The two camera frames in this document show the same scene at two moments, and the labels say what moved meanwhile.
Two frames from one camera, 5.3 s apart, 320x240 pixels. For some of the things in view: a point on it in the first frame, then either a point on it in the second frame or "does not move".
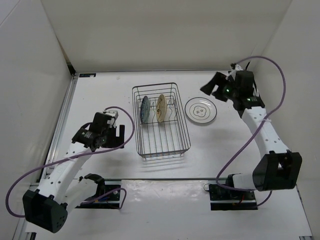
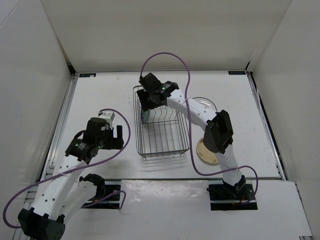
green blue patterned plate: [145, 109] does not move
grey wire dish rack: [161, 129] does not move
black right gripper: [217, 79] -> [142, 95]
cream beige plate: [161, 108] -> [204, 154]
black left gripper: [116, 141] does not move
